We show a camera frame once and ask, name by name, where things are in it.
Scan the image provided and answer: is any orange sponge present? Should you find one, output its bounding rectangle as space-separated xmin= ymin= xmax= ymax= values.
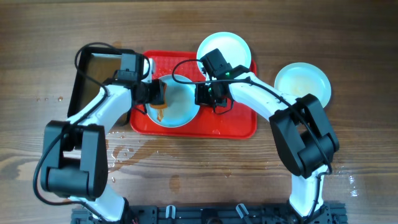
xmin=149 ymin=80 xmax=167 ymax=121

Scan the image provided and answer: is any stained white plate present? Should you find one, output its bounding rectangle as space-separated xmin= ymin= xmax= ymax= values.
xmin=274 ymin=62 xmax=332 ymax=108
xmin=146 ymin=75 xmax=200 ymax=128

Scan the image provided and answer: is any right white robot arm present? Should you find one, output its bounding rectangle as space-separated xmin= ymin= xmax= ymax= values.
xmin=195 ymin=72 xmax=340 ymax=223

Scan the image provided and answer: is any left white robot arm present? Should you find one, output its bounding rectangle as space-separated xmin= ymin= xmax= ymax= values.
xmin=32 ymin=54 xmax=165 ymax=223

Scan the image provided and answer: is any red plastic tray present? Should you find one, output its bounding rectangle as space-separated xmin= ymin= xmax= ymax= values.
xmin=130 ymin=50 xmax=257 ymax=139

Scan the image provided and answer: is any top clean white plate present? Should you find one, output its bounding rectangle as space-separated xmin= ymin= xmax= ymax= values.
xmin=197 ymin=32 xmax=252 ymax=72

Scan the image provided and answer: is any black water tray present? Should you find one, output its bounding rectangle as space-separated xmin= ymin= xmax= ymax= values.
xmin=67 ymin=47 xmax=134 ymax=130

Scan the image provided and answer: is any right black cable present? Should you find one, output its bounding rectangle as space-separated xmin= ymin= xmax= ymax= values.
xmin=171 ymin=58 xmax=333 ymax=223

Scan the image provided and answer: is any black cable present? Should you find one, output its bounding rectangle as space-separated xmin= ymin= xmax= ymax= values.
xmin=171 ymin=58 xmax=333 ymax=223
xmin=32 ymin=42 xmax=152 ymax=223

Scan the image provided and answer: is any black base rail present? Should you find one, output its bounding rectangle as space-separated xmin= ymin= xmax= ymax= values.
xmin=70 ymin=202 xmax=348 ymax=224

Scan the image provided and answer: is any left black cable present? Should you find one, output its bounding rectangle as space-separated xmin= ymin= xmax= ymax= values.
xmin=32 ymin=42 xmax=152 ymax=223

